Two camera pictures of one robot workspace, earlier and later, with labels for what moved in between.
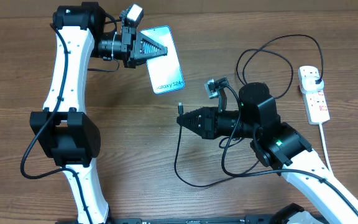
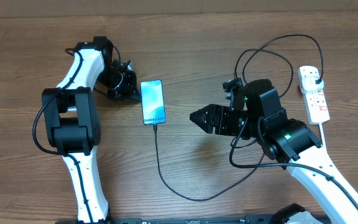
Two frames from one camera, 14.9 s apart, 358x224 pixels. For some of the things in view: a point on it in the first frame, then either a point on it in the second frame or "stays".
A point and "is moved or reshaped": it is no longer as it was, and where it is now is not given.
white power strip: (314, 102) stays
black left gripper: (138, 40) → (127, 91)
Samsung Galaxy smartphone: (165, 71) → (153, 102)
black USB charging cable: (180, 111) is moved or reshaped
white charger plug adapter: (309, 85) stays
